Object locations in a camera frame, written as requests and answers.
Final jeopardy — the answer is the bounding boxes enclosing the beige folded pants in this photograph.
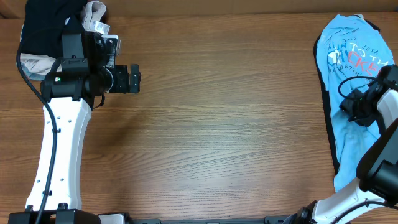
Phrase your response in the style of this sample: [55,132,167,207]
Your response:
[20,1,110,80]

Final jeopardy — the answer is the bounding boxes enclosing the black garment on pile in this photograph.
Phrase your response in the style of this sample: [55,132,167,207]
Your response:
[21,0,87,58]

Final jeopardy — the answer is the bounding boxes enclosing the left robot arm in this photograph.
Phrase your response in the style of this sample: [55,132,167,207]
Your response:
[8,31,141,223]

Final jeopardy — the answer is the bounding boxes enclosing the light blue printed t-shirt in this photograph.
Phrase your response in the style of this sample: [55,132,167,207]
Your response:
[316,12,396,193]

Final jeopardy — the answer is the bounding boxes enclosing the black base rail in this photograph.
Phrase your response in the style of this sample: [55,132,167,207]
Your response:
[99,212,299,224]

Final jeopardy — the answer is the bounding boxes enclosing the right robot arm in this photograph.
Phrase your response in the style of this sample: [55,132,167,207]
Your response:
[284,65,397,224]

